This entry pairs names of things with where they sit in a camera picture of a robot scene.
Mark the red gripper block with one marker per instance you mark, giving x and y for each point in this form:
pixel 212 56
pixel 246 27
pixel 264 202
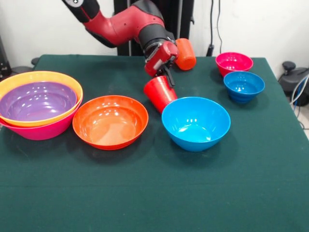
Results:
pixel 161 59

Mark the red cup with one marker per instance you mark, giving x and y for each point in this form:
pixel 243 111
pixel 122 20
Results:
pixel 159 94

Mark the orange cup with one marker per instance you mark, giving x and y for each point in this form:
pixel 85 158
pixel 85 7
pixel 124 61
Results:
pixel 187 55

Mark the light blue bowl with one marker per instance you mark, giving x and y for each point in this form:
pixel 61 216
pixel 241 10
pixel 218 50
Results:
pixel 193 128

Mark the red-orange bowl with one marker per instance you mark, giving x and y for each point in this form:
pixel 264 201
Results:
pixel 108 123

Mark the small dark blue bowl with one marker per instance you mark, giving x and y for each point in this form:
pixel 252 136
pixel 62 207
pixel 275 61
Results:
pixel 243 84

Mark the large orange bowl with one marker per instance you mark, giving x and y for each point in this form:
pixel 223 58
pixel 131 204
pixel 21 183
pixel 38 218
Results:
pixel 72 84

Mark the purple bowl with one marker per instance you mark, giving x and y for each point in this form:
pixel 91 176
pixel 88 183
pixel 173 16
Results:
pixel 38 101

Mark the large pink bowl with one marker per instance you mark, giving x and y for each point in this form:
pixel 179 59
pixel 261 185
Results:
pixel 48 130

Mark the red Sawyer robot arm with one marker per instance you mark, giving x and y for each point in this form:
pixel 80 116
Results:
pixel 125 24

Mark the small pink bowl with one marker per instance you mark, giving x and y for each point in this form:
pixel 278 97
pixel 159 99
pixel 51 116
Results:
pixel 233 62

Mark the dark green table cloth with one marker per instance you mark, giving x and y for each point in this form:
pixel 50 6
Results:
pixel 154 188

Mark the black office chair base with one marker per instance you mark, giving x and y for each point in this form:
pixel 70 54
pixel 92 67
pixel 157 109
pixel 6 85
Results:
pixel 289 79
pixel 21 67

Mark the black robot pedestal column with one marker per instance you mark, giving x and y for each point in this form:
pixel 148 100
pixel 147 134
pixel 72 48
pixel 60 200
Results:
pixel 178 19

